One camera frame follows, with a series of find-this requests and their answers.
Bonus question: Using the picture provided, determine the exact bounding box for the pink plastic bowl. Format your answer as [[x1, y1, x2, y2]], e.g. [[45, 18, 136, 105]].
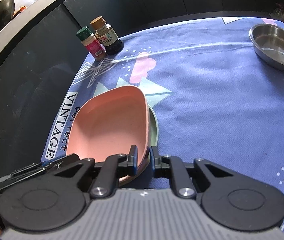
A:
[[67, 86, 150, 176]]

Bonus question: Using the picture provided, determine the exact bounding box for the stainless steel bowl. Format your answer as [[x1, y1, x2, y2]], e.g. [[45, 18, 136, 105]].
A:
[[249, 23, 284, 72]]

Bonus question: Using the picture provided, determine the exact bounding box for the light green plate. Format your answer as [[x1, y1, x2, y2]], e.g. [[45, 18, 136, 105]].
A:
[[142, 105, 159, 170]]

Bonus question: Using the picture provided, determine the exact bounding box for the blue patterned tablecloth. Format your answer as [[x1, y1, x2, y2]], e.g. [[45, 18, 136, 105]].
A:
[[41, 17, 284, 232]]

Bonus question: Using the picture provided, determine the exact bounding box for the green cap spice jar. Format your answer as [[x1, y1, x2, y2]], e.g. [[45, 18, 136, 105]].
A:
[[76, 26, 106, 61]]

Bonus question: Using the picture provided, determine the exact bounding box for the brown cap sauce bottle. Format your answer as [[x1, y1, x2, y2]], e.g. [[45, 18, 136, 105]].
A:
[[90, 16, 124, 55]]

